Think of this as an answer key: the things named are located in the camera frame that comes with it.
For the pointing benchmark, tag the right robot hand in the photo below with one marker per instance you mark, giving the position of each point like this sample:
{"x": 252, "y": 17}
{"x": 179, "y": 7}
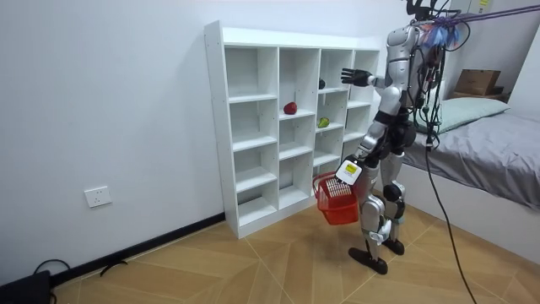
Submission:
{"x": 356, "y": 77}

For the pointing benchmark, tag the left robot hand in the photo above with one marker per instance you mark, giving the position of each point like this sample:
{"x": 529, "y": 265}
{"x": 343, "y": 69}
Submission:
{"x": 349, "y": 172}

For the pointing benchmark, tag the red plastic basket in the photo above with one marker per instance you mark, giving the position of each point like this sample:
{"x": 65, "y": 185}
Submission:
{"x": 337, "y": 209}

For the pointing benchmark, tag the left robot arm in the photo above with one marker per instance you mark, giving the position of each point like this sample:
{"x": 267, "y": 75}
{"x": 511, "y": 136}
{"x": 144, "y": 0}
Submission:
{"x": 390, "y": 99}

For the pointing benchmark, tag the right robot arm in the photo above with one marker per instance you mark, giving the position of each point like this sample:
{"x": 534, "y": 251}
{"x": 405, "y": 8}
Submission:
{"x": 378, "y": 81}

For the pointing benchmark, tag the dark fruit soft toy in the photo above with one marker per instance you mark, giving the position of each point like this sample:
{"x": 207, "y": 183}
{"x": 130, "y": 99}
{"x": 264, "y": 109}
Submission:
{"x": 322, "y": 83}

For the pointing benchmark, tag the robot legs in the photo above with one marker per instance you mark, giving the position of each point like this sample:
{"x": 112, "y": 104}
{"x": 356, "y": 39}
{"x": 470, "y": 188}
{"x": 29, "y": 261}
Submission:
{"x": 372, "y": 211}

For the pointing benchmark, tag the green pear soft toy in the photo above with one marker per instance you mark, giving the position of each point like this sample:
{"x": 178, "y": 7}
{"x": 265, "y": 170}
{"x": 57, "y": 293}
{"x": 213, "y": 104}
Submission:
{"x": 323, "y": 123}

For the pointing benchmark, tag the robot body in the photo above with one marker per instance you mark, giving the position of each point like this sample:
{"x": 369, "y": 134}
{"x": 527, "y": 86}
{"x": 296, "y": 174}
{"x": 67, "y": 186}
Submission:
{"x": 415, "y": 57}

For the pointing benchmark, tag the red fruit soft toy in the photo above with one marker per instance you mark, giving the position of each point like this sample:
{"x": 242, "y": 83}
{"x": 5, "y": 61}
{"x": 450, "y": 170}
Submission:
{"x": 290, "y": 108}

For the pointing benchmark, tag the pale green pillow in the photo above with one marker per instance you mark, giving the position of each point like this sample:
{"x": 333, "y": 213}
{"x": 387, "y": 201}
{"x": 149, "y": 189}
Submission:
{"x": 464, "y": 110}

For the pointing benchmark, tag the brown cardboard box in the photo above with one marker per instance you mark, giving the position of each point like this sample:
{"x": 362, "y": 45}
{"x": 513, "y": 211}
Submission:
{"x": 476, "y": 82}

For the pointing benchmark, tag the wooden bedside table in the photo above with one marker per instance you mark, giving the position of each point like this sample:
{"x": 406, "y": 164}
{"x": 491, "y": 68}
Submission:
{"x": 485, "y": 97}

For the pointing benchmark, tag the grey bed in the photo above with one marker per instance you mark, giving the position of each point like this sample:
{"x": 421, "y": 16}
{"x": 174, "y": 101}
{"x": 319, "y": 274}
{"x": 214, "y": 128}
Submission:
{"x": 485, "y": 156}

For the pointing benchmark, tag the white cubby shelf unit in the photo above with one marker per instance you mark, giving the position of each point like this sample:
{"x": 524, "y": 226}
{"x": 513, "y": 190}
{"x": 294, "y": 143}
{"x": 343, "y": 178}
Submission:
{"x": 219, "y": 126}

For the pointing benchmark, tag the black box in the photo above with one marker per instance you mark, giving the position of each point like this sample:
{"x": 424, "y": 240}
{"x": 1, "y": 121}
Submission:
{"x": 23, "y": 289}

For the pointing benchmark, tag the white wall unit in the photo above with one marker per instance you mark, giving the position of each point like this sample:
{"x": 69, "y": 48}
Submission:
{"x": 472, "y": 5}

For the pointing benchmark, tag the white wall socket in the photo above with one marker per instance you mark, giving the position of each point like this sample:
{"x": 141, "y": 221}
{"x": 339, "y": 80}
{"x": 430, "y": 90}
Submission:
{"x": 98, "y": 197}

